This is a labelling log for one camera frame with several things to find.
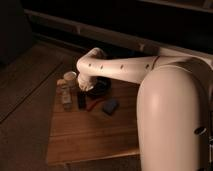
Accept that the dark blue eraser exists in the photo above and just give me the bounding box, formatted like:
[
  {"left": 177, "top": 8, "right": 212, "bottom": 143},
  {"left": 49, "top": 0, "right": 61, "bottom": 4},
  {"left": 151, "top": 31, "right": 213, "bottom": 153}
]
[{"left": 102, "top": 99, "right": 119, "bottom": 115}]

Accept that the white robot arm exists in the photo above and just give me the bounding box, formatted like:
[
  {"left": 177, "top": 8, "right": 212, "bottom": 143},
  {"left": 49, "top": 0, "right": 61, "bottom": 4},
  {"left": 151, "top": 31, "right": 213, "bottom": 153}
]
[{"left": 77, "top": 48, "right": 213, "bottom": 171}]

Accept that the small black rectangular device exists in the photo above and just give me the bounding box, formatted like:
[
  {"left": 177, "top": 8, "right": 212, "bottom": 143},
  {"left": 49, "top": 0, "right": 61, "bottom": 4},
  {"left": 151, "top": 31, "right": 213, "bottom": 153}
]
[{"left": 77, "top": 92, "right": 86, "bottom": 109}]

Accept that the clear plastic bottle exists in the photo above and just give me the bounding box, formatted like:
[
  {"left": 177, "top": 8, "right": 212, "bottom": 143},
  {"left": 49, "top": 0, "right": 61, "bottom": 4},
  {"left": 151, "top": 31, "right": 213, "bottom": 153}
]
[{"left": 56, "top": 71, "right": 77, "bottom": 111}]

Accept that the red orange tool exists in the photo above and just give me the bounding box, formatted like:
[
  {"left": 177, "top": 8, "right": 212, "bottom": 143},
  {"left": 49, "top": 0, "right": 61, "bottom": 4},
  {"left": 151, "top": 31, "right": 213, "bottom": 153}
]
[{"left": 86, "top": 99, "right": 101, "bottom": 111}]

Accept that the dark cabinet at left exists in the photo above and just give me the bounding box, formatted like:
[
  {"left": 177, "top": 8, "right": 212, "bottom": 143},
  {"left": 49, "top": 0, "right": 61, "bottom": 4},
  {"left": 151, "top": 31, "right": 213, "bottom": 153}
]
[{"left": 0, "top": 0, "right": 34, "bottom": 65}]

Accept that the white metal rail frame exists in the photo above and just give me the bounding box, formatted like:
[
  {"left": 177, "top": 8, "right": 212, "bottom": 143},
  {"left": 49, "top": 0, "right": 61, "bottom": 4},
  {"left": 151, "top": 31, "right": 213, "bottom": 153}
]
[{"left": 24, "top": 9, "right": 213, "bottom": 59}]

